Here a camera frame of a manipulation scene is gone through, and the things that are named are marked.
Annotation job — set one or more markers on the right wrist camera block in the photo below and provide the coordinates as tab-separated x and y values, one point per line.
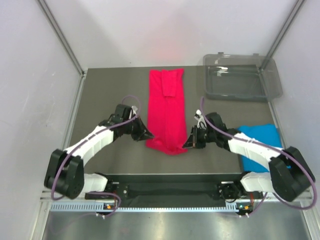
214	118

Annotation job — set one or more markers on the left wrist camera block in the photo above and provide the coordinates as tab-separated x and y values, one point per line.
122	114

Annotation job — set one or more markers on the red t shirt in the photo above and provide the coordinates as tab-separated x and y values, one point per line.
166	118

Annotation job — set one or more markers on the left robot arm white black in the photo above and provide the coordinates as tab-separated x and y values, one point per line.
65	175

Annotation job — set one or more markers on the clear plastic storage bin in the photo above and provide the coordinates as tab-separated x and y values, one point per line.
234	77

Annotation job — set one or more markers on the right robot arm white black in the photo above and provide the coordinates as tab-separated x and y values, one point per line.
287	174

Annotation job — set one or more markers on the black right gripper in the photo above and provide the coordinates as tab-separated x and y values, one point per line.
193	139

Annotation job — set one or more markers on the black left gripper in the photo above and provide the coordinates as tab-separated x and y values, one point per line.
142	129

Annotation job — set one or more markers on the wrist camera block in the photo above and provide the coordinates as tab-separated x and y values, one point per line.
214	118
122	114

